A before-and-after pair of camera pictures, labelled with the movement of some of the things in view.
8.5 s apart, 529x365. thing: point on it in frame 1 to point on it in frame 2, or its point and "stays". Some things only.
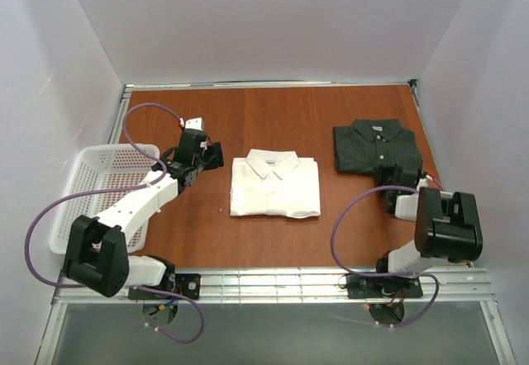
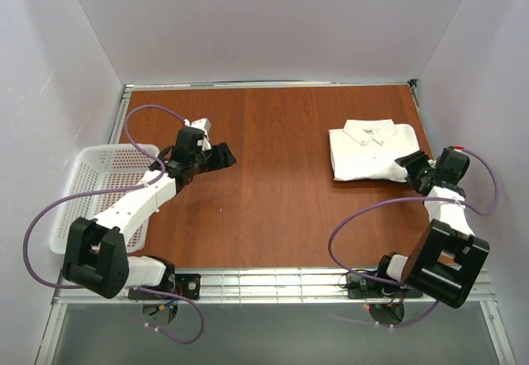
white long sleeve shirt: x=274 y=182 to x=367 y=150
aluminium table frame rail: x=300 y=286 stays
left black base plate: x=188 y=285 stays
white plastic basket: x=97 y=166 stays
